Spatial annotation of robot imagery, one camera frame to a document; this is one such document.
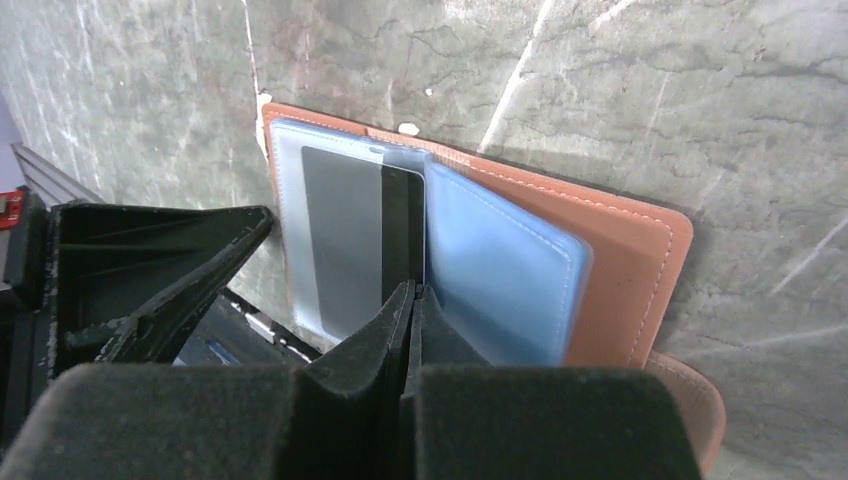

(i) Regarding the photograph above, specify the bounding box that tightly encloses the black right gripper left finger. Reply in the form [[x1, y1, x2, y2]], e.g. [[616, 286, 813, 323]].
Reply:
[[1, 282, 416, 479]]

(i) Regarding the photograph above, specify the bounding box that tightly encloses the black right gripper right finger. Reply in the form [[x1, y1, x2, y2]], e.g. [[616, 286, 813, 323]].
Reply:
[[397, 287, 700, 479]]

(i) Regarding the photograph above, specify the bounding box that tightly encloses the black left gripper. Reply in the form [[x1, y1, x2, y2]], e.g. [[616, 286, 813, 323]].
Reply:
[[1, 188, 274, 447]]

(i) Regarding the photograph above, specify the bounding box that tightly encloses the brown leather card holder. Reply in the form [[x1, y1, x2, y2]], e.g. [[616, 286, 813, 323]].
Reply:
[[261, 103, 726, 471]]

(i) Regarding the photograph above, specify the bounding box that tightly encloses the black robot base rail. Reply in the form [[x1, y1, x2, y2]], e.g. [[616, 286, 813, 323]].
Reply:
[[173, 289, 321, 366]]

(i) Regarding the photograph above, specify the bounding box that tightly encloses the aluminium frame rail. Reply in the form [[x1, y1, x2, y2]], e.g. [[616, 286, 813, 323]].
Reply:
[[11, 142, 104, 208]]

